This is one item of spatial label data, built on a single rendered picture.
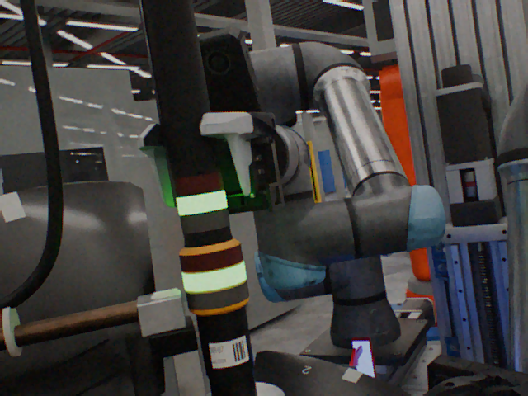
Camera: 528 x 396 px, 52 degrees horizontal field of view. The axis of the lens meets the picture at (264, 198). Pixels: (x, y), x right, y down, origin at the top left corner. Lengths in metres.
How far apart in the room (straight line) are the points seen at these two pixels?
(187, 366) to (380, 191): 0.35
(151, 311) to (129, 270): 0.09
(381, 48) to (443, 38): 3.10
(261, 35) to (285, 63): 6.52
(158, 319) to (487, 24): 1.00
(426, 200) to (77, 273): 0.39
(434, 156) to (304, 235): 0.66
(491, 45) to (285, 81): 0.48
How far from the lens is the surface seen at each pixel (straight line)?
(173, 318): 0.37
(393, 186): 0.66
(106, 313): 0.38
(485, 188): 1.14
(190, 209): 0.36
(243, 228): 4.81
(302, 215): 0.62
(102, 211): 0.50
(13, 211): 0.50
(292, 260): 0.62
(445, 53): 1.24
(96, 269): 0.45
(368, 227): 0.62
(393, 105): 4.42
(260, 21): 7.47
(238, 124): 0.37
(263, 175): 0.47
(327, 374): 0.63
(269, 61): 0.92
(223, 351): 0.38
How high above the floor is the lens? 1.43
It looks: 3 degrees down
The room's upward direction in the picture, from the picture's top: 9 degrees counter-clockwise
